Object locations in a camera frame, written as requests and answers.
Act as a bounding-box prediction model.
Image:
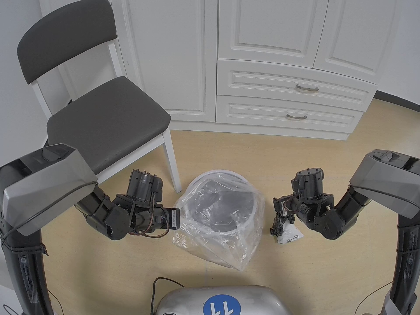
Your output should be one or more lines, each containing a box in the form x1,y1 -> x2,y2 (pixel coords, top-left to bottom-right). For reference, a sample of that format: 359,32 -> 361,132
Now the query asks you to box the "clear printed wrapper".
277,222 -> 304,245

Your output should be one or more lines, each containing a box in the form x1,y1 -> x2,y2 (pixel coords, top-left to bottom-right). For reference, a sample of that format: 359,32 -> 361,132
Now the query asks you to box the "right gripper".
273,194 -> 306,224

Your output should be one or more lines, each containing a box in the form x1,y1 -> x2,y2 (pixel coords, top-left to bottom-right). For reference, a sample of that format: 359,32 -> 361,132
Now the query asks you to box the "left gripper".
131,205 -> 180,237

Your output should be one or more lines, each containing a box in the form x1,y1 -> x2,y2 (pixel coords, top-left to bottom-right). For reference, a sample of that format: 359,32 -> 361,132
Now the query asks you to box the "white chair with grey cushions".
17,0 -> 182,193

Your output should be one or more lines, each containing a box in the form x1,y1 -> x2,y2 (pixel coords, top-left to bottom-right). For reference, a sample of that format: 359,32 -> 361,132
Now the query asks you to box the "white wardrobe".
37,0 -> 402,141

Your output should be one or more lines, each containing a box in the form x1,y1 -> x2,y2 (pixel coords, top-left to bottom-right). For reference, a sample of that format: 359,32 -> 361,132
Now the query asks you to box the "white trash bin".
181,169 -> 259,242

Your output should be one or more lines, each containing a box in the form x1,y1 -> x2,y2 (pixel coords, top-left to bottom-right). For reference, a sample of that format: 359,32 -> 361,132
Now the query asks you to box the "black plastic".
270,213 -> 291,236

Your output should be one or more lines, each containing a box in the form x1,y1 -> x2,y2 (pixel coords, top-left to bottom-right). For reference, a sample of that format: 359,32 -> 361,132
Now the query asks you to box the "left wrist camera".
152,177 -> 164,203

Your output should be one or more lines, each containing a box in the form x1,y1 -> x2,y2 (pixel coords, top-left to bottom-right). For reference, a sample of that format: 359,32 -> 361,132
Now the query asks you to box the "black cable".
150,277 -> 186,314

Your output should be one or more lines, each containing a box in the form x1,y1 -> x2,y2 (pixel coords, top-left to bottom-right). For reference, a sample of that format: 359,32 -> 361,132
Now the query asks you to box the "clear plastic bag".
171,173 -> 266,271

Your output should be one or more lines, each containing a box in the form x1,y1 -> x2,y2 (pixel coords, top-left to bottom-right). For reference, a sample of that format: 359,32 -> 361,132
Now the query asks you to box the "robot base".
157,286 -> 289,315

